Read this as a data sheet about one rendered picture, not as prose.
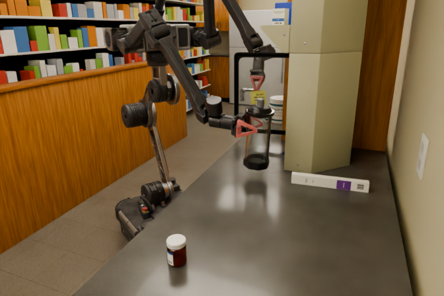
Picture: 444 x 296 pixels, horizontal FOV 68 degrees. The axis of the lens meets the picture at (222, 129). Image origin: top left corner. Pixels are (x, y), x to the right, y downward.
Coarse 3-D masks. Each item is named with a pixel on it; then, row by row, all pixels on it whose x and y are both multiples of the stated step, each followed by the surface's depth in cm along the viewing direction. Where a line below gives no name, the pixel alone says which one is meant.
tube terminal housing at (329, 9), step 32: (320, 0) 112; (352, 0) 116; (320, 32) 115; (352, 32) 120; (320, 64) 118; (352, 64) 124; (288, 96) 125; (320, 96) 122; (352, 96) 128; (288, 128) 129; (320, 128) 126; (352, 128) 133; (288, 160) 133; (320, 160) 131
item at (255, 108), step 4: (260, 100) 119; (252, 104) 124; (256, 104) 121; (260, 104) 120; (248, 108) 122; (252, 108) 119; (256, 108) 119; (260, 108) 119; (264, 108) 119; (268, 108) 119; (256, 112) 118; (260, 112) 118; (264, 112) 118; (268, 112) 119
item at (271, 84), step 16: (240, 64) 158; (256, 64) 156; (272, 64) 154; (288, 64) 152; (240, 80) 160; (256, 80) 158; (272, 80) 156; (256, 96) 160; (272, 96) 158; (240, 112) 165; (272, 128) 163
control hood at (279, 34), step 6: (264, 30) 122; (270, 30) 121; (276, 30) 120; (282, 30) 119; (288, 30) 119; (270, 36) 122; (276, 36) 121; (282, 36) 120; (288, 36) 119; (276, 42) 121; (282, 42) 121; (288, 42) 120; (282, 48) 121; (288, 48) 120
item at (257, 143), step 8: (248, 112) 119; (272, 112) 120; (248, 120) 121; (256, 120) 119; (264, 120) 119; (248, 128) 122; (256, 128) 120; (264, 128) 120; (248, 136) 123; (256, 136) 121; (264, 136) 121; (248, 144) 124; (256, 144) 122; (264, 144) 122; (248, 152) 125; (256, 152) 123; (264, 152) 124; (248, 160) 126; (256, 160) 124; (264, 160) 125
